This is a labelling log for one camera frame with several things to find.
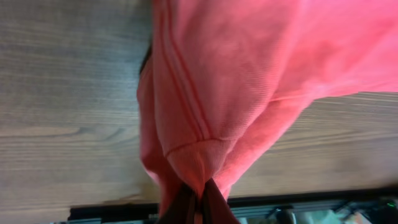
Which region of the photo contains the red t-shirt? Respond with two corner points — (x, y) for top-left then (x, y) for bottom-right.
(137, 0), (397, 215)

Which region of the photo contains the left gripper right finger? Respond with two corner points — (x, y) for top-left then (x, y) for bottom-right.
(201, 179), (239, 224)

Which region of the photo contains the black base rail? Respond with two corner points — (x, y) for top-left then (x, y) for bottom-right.
(66, 187), (397, 223)

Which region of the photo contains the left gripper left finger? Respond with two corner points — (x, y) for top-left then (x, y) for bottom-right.
(157, 184), (197, 224)

